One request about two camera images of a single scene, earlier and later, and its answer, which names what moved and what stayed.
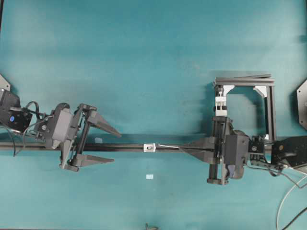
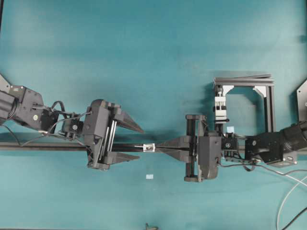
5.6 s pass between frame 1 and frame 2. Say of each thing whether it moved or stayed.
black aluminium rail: stayed
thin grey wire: moved
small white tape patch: stayed
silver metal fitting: stayed
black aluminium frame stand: stayed
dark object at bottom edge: stayed
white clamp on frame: stayed
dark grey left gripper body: moved
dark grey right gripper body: moved
